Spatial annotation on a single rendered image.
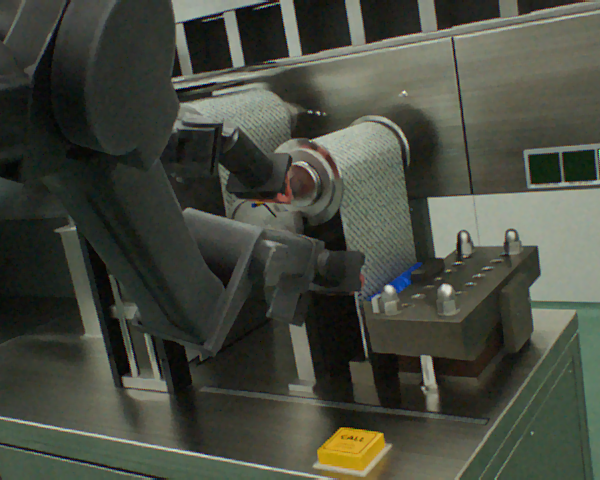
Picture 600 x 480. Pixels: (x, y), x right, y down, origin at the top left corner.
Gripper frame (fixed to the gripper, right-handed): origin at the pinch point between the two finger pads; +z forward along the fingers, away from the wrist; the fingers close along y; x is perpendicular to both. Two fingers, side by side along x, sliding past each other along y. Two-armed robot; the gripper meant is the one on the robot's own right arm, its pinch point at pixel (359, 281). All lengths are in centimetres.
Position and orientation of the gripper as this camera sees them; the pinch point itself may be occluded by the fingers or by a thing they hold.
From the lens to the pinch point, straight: 129.6
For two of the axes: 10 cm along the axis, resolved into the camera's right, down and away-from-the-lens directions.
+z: 5.5, 2.4, 8.0
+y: 8.3, -0.2, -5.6
